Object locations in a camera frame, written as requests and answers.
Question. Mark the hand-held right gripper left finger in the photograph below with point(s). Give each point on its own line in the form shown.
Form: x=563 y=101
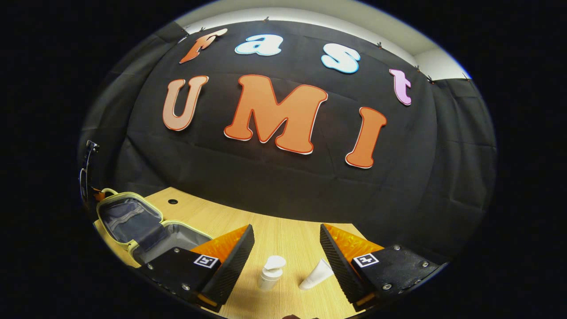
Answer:
x=232 y=266

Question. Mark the white pump bottle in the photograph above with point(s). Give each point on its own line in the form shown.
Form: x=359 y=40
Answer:
x=269 y=277

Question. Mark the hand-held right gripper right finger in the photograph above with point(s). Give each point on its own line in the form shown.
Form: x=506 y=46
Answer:
x=339 y=266

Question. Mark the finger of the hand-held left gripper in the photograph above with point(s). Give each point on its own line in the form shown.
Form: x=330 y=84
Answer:
x=97 y=194

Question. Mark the white squeeze tube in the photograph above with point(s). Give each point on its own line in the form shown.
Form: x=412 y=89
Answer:
x=316 y=274

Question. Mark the black backdrop cloth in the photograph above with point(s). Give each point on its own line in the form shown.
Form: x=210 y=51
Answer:
x=266 y=186

